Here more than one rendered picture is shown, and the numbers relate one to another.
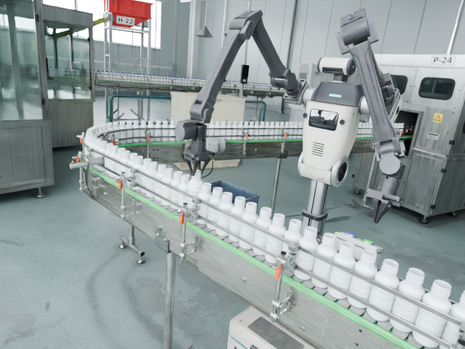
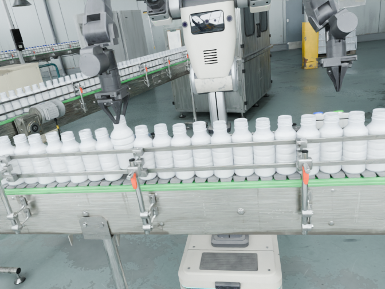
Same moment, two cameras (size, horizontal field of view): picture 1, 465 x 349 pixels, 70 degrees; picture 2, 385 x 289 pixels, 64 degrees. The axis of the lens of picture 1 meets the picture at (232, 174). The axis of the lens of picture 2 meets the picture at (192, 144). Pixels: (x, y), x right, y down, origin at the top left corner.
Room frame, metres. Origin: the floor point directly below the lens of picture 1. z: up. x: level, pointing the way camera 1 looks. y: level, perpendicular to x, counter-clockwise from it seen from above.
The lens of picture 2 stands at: (0.40, 0.40, 1.43)
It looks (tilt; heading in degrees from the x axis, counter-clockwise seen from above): 21 degrees down; 331
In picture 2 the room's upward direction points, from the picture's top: 8 degrees counter-clockwise
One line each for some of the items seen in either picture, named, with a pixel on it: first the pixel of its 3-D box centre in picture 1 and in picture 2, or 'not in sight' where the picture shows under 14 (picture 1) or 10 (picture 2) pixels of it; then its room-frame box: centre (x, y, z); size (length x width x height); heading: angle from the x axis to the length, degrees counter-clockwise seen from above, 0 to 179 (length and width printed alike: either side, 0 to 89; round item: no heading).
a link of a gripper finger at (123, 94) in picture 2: (198, 163); (117, 106); (1.29, 0.14, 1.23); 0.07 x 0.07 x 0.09; 49
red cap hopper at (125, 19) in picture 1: (127, 70); not in sight; (7.71, 2.55, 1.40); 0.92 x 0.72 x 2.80; 121
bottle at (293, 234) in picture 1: (292, 244); (285, 145); (0.97, -0.22, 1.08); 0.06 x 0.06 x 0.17
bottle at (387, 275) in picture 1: (384, 289); not in sight; (0.77, -0.43, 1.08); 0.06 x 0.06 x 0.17
